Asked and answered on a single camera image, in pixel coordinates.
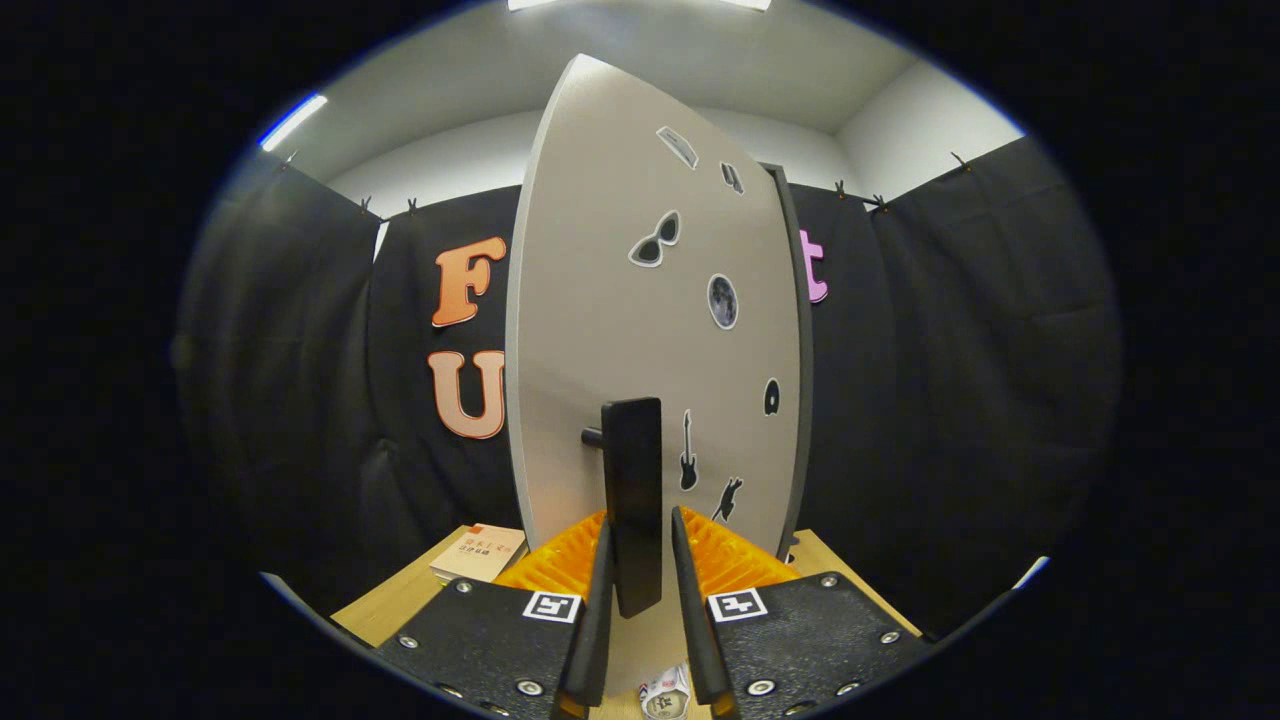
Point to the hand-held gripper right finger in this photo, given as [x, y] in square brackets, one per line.
[700, 650]

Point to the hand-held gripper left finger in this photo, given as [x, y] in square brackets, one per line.
[598, 640]

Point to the white canvas shoe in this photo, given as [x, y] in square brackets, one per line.
[663, 695]

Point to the dark grey shoe cabinet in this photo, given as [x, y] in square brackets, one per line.
[803, 400]

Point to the tan cover book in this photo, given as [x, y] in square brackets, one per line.
[480, 553]

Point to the black backdrop cloth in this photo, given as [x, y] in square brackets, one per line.
[950, 400]

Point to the ceiling light strip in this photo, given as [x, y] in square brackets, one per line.
[293, 122]

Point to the ceiling light panel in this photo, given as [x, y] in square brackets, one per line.
[640, 4]

